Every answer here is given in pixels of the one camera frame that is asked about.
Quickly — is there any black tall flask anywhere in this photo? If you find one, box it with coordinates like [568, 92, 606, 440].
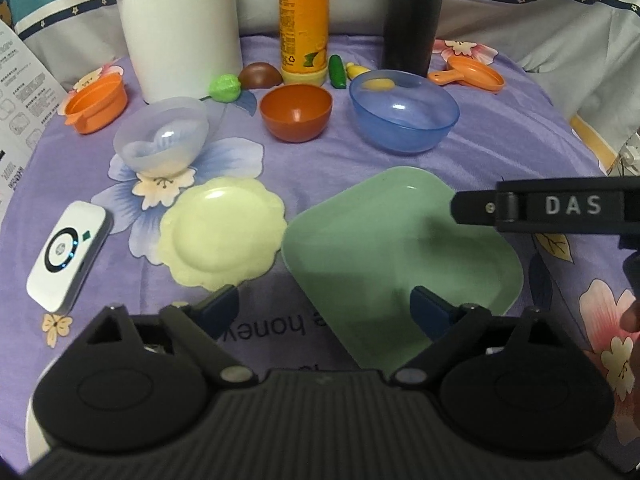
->
[382, 0, 442, 76]

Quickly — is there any brown-orange small bowl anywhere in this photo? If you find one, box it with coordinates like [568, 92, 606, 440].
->
[259, 84, 333, 143]

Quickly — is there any person's right hand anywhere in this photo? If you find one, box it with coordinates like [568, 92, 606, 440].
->
[620, 299, 640, 333]

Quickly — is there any teal striped curtain cloth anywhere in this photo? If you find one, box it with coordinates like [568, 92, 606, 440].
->
[1, 0, 639, 174]

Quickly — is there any white instruction sheet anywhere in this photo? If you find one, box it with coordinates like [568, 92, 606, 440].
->
[0, 24, 66, 212]

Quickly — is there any purple floral tablecloth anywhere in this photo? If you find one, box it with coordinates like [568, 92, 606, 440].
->
[1, 55, 639, 470]

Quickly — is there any orange toy frying pan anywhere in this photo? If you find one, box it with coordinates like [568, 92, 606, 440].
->
[427, 55, 506, 93]

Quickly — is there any green toy lime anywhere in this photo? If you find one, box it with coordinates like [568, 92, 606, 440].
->
[208, 74, 242, 103]

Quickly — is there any yellow toy banana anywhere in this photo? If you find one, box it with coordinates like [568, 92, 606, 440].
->
[345, 62, 370, 80]

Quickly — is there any clear translucent bowl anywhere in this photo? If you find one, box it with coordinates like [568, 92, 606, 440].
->
[113, 98, 209, 178]

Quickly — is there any white remote device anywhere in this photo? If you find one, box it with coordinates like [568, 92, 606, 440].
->
[26, 200, 113, 315]

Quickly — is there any orange detergent bottle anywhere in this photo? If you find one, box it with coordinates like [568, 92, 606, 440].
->
[279, 0, 330, 86]

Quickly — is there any green square plate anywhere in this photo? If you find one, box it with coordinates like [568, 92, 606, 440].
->
[282, 167, 524, 374]

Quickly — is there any orange toy pot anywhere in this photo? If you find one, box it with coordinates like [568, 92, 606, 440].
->
[64, 73, 128, 134]

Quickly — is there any brown toy kiwi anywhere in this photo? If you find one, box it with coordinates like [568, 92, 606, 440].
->
[238, 62, 283, 90]

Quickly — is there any blue translucent bowl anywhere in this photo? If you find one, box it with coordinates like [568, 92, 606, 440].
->
[348, 70, 460, 155]

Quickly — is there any green toy cucumber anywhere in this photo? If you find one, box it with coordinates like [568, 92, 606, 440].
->
[328, 54, 347, 89]

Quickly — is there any white thermos jug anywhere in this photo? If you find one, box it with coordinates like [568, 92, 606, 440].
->
[116, 0, 242, 103]

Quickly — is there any yellow scalloped small plate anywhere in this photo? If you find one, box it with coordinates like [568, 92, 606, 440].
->
[157, 177, 288, 292]

